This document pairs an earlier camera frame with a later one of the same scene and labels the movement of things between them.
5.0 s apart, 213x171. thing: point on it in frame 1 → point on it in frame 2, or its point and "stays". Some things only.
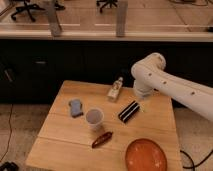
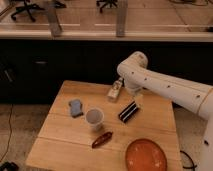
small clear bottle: [115, 89] stays
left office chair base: [29, 7] stays
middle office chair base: [102, 3] stays
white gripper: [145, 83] → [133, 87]
